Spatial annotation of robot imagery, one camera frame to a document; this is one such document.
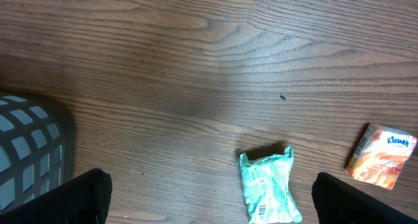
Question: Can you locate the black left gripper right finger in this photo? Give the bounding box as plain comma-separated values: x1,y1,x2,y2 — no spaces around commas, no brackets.
312,172,417,224

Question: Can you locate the dark grey plastic basket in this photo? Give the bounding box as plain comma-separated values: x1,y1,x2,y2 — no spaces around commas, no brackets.
1,90,76,213

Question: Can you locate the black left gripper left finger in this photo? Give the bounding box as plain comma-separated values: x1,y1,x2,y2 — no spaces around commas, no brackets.
1,168,112,224

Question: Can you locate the orange tissue pack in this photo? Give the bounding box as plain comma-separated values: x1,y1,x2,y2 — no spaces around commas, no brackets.
346,124,417,190

